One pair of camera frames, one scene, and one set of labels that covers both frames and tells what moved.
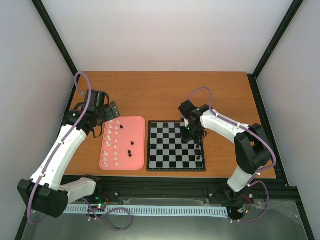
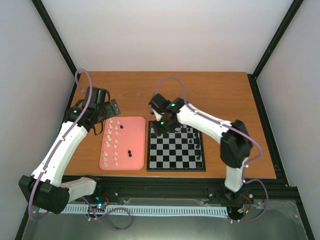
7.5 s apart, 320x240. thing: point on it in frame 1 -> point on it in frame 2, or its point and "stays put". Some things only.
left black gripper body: (101, 117) stays put
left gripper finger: (108, 113) stays put
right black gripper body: (192, 133) -> (164, 128)
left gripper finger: (115, 110) stays put
